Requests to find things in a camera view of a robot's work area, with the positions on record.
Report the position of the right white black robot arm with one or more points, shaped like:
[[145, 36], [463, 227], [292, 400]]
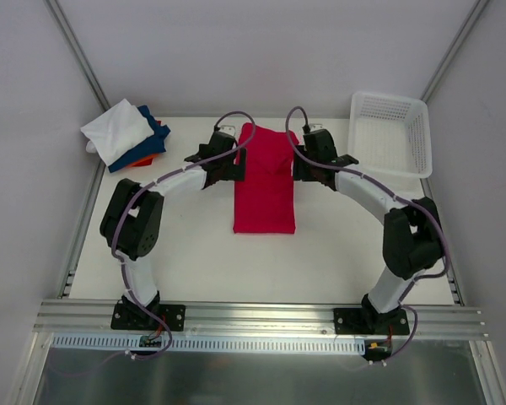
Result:
[[413, 241]]

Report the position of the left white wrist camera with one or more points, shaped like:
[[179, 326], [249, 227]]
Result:
[[227, 129]]

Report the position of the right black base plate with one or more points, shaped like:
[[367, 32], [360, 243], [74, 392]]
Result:
[[359, 321]]

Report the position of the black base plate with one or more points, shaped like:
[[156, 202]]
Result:
[[129, 317], [359, 321]]

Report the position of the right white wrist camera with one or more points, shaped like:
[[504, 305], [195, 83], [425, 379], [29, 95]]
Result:
[[316, 127]]

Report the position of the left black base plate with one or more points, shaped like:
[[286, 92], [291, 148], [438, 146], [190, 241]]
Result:
[[129, 317]]

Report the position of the folded blue t shirt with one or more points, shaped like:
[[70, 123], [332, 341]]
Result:
[[128, 156]]

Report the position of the magenta t shirt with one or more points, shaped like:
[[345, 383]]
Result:
[[263, 201]]

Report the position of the white plastic basket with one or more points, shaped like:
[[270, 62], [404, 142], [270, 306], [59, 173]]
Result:
[[390, 134]]

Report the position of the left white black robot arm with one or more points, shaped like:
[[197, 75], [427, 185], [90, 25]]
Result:
[[131, 225]]

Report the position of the white slotted cable duct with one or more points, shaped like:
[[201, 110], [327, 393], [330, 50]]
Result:
[[250, 345]]

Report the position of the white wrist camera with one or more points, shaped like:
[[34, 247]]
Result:
[[227, 129], [316, 127]]

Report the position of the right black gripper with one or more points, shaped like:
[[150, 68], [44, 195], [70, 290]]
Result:
[[299, 170]]

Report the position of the aluminium mounting rail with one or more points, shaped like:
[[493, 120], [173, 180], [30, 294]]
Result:
[[449, 322]]

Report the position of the folded white t shirt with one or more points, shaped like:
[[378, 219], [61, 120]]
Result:
[[117, 131]]

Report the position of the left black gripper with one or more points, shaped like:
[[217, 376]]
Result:
[[238, 164]]

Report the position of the folded orange t shirt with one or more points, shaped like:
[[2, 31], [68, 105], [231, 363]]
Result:
[[145, 160]]

